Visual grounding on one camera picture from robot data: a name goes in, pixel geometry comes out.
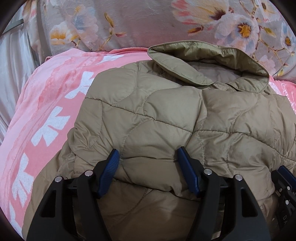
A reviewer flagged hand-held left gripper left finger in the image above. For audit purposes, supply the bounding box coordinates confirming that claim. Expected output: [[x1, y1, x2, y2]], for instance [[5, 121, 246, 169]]
[[26, 149, 120, 241]]

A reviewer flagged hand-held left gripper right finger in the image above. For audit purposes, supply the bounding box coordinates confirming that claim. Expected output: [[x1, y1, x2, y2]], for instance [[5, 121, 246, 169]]
[[177, 146, 271, 241]]

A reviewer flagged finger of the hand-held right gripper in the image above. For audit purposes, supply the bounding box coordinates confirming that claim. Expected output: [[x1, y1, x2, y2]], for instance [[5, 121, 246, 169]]
[[271, 165, 296, 204]]

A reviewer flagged khaki quilted jacket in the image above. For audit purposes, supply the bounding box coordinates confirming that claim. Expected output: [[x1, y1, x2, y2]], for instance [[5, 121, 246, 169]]
[[22, 42, 296, 241]]

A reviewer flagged pink printed blanket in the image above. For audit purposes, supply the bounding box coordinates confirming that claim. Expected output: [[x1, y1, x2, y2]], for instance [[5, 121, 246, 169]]
[[0, 47, 296, 239]]

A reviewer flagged white curtain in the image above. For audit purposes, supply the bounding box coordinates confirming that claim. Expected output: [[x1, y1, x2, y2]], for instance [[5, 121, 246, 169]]
[[0, 5, 47, 144]]

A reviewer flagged grey floral blanket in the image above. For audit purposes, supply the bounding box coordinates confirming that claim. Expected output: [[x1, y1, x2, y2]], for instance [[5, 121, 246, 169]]
[[23, 0, 296, 81]]

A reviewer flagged grey metal bar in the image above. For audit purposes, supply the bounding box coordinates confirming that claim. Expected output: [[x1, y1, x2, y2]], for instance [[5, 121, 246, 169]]
[[4, 19, 24, 33]]

